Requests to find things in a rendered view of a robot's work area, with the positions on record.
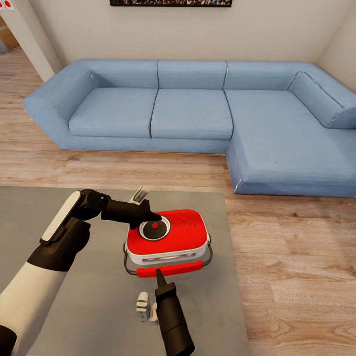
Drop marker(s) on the coffee table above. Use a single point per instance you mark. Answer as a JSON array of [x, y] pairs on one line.
[[94, 312]]

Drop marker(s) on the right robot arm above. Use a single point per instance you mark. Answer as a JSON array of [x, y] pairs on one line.
[[168, 314]]

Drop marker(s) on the sofa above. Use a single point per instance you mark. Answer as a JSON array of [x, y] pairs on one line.
[[285, 127]]

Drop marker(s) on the radio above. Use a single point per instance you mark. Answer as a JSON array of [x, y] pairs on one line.
[[180, 235]]

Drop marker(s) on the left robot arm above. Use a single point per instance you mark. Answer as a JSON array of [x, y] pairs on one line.
[[26, 301]]

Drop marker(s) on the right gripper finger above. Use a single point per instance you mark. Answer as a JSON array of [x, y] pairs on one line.
[[160, 278]]

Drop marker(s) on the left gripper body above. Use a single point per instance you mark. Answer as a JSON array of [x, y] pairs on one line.
[[134, 214]]

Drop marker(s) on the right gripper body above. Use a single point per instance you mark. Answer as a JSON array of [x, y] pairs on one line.
[[169, 312]]

